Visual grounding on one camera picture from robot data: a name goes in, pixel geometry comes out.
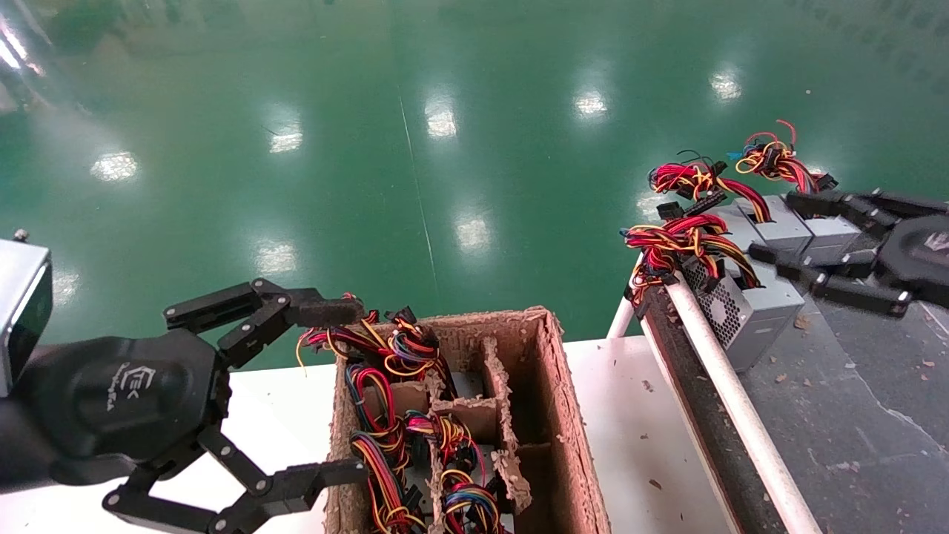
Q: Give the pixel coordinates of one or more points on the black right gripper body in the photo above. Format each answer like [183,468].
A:
[923,259]

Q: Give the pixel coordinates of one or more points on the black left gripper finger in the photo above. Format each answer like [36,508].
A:
[311,478]
[274,304]

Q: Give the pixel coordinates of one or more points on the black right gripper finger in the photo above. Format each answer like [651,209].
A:
[852,204]
[860,293]

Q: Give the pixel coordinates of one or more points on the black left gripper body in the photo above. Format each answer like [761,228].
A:
[126,400]

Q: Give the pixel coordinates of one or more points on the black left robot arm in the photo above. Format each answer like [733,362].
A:
[15,452]

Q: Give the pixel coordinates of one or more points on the brown cardboard scrap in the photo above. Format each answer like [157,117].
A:
[802,322]

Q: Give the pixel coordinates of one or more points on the short white support tube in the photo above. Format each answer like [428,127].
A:
[623,319]

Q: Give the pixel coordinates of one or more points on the brown pulp cardboard divider box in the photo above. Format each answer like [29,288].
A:
[563,415]

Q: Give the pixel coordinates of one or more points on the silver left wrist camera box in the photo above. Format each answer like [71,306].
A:
[18,311]

